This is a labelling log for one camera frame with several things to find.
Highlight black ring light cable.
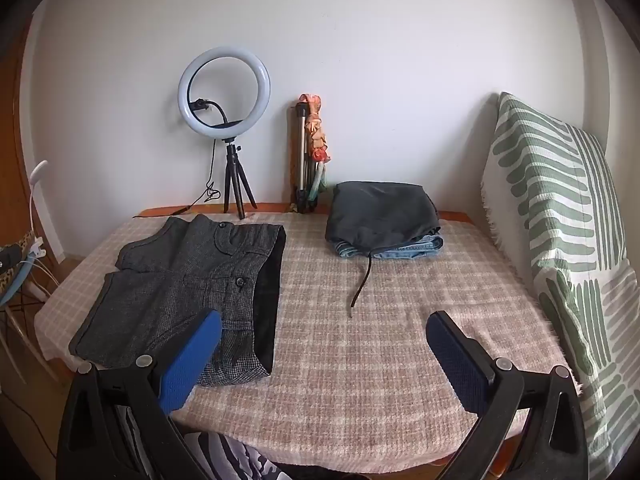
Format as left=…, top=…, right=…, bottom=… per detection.
left=132, top=140, right=224, bottom=219

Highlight folded tripod with orange cloth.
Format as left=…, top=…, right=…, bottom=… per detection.
left=299, top=93, right=334, bottom=211

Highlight black phone holder clamp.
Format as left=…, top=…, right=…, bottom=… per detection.
left=190, top=97, right=242, bottom=129

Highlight folded silver tripod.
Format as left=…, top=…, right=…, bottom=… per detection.
left=289, top=101, right=321, bottom=214

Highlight folded blue jeans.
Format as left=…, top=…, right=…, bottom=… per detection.
left=334, top=234, right=445, bottom=260

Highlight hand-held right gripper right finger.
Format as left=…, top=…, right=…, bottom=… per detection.
left=425, top=310, right=590, bottom=480

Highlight leopard print cloth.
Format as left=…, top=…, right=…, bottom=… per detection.
left=0, top=232, right=38, bottom=291

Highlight dark pants with drawstring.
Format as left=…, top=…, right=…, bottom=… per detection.
left=325, top=181, right=442, bottom=319

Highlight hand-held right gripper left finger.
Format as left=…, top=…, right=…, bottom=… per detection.
left=56, top=308, right=223, bottom=480

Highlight pink checked table blanket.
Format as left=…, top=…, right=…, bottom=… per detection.
left=34, top=212, right=583, bottom=475

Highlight white ring light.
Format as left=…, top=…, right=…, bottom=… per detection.
left=178, top=49, right=272, bottom=142

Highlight grey checked pants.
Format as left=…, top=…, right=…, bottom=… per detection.
left=68, top=213, right=287, bottom=387

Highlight zebra print clothing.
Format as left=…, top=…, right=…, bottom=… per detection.
left=182, top=430, right=281, bottom=480

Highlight small black tripod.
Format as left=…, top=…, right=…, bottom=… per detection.
left=221, top=138, right=259, bottom=221

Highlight green and white patterned cushion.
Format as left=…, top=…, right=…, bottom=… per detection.
left=481, top=91, right=640, bottom=480

